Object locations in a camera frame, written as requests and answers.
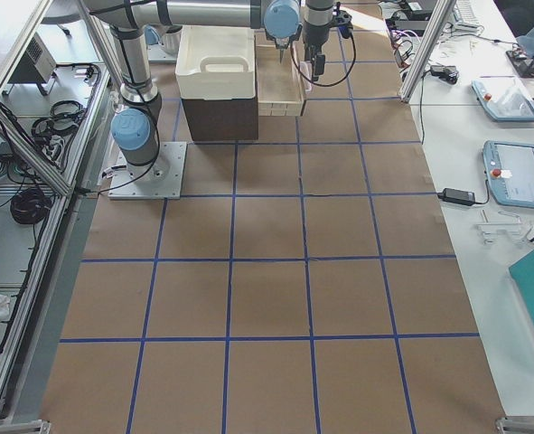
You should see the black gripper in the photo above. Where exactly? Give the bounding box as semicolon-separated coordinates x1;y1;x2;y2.
304;38;328;82
274;36;294;49

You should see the brown wooden drawer box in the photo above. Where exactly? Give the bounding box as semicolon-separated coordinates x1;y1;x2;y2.
183;45;306;142

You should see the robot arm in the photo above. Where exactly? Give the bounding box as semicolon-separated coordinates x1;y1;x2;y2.
303;0;334;82
84;1;302;167

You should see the cream plastic tray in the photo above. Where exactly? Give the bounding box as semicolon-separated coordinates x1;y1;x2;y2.
175;25;256;100

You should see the black power brick right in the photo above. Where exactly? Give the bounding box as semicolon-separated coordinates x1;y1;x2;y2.
437;188;476;206

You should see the right view far pendant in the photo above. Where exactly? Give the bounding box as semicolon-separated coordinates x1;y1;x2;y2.
471;76;534;122

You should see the view pendant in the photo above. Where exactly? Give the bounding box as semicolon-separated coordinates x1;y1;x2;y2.
482;140;534;209
471;76;534;122

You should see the right view near pendant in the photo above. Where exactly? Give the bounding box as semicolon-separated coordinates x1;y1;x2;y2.
482;140;534;209

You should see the clear acrylic stand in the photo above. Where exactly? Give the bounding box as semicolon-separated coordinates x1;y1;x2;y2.
475;209;524;245

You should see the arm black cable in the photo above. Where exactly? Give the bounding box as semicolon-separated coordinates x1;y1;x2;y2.
288;26;359;88

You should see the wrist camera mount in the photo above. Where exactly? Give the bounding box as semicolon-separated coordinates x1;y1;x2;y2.
330;10;353;39

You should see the right frame post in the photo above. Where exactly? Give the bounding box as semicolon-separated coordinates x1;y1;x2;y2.
399;0;455;103

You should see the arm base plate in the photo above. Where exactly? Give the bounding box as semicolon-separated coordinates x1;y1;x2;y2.
107;142;188;200

